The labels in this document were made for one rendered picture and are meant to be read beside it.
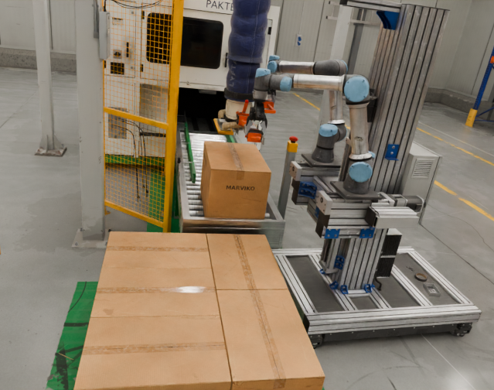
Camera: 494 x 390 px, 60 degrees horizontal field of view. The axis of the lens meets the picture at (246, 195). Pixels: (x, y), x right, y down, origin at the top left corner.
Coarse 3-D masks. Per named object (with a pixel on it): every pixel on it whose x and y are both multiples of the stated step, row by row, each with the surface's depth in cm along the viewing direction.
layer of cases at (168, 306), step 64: (128, 256) 242; (192, 256) 250; (256, 256) 259; (128, 320) 194; (192, 320) 200; (256, 320) 205; (128, 384) 163; (192, 384) 167; (256, 384) 173; (320, 384) 180
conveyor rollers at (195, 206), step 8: (184, 136) 471; (192, 136) 473; (200, 136) 475; (208, 136) 477; (216, 136) 487; (224, 136) 488; (184, 144) 446; (192, 144) 448; (200, 144) 450; (184, 152) 422; (192, 152) 424; (200, 152) 425; (184, 160) 398; (200, 160) 402; (184, 168) 381; (200, 168) 385; (200, 176) 368; (192, 184) 350; (192, 192) 334; (200, 192) 336; (192, 200) 319; (200, 200) 320; (192, 208) 310; (200, 208) 311; (192, 216) 302; (200, 216) 303
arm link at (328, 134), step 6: (324, 126) 279; (330, 126) 280; (336, 126) 281; (324, 132) 276; (330, 132) 275; (336, 132) 278; (318, 138) 282; (324, 138) 277; (330, 138) 277; (336, 138) 281; (318, 144) 282; (324, 144) 279; (330, 144) 279
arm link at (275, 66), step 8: (272, 64) 287; (280, 64) 286; (288, 64) 283; (296, 64) 280; (304, 64) 276; (312, 64) 273; (320, 64) 269; (328, 64) 268; (336, 64) 270; (272, 72) 290; (280, 72) 290; (288, 72) 286; (296, 72) 282; (304, 72) 278; (312, 72) 273; (320, 72) 270; (328, 72) 269; (336, 72) 271
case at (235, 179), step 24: (216, 144) 321; (240, 144) 328; (216, 168) 274; (240, 168) 279; (264, 168) 285; (216, 192) 279; (240, 192) 282; (264, 192) 284; (216, 216) 286; (240, 216) 289; (264, 216) 292
